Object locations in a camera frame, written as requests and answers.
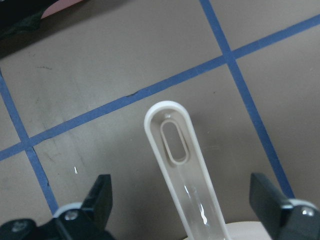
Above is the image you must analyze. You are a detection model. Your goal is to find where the beige plastic dustpan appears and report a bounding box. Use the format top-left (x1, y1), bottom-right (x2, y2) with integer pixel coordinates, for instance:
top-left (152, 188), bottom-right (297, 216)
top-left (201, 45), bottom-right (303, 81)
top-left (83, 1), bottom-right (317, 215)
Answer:
top-left (144, 100), bottom-right (270, 240)

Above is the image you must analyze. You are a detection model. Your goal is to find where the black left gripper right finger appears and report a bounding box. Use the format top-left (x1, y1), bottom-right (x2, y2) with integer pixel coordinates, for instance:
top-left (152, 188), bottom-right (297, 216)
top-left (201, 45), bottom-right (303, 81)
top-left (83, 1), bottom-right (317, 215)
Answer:
top-left (249, 172), bottom-right (294, 240)

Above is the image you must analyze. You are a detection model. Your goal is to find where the black bag lined bin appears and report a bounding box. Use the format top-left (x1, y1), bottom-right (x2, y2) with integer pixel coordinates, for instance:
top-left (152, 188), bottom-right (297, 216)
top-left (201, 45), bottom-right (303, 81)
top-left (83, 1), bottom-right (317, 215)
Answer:
top-left (0, 0), bottom-right (79, 40)

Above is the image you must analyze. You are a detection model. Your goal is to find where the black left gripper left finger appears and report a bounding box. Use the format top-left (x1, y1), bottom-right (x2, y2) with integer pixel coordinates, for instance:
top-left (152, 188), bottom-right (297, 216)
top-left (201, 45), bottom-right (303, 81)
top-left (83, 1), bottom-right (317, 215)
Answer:
top-left (80, 174), bottom-right (112, 229)

